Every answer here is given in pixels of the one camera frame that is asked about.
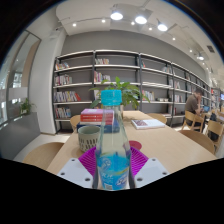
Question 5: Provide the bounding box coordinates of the person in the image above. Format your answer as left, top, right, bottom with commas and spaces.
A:
184, 87, 205, 118

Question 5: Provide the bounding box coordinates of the slatted wooden chairs group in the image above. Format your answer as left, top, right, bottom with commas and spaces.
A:
181, 107, 224, 148

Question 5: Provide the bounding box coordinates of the grey bookshelf unit with books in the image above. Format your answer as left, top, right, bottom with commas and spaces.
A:
52, 49, 221, 134

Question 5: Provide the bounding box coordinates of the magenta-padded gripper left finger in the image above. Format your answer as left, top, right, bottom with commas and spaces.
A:
57, 146, 99, 190

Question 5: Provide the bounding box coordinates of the pink book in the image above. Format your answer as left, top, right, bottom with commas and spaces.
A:
80, 108, 115, 117

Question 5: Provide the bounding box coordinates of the clear blue-capped drink bottle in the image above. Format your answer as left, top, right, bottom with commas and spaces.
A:
92, 89, 136, 192

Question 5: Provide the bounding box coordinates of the green patterned ceramic cup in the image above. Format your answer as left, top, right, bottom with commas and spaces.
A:
77, 125, 101, 153

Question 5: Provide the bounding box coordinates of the curved-back wooden chair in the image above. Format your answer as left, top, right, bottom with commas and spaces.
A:
22, 141, 65, 171
178, 129, 216, 155
69, 114, 82, 132
146, 112, 168, 126

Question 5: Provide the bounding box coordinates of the round ceiling lights group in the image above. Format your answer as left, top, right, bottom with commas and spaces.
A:
69, 6, 208, 63

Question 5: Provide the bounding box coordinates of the white patterned-cover book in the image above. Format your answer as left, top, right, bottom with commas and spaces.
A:
130, 118, 167, 131

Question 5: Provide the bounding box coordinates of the flat round red coaster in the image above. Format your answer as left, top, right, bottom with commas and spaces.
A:
128, 140, 143, 152

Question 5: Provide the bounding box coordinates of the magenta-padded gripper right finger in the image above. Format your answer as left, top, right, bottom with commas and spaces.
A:
128, 146, 170, 190

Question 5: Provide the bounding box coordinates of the small potted plant by window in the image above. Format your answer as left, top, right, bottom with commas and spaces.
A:
19, 98, 35, 116

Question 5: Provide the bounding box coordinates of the green leafy potted plant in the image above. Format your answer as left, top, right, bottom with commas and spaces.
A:
89, 76, 151, 118

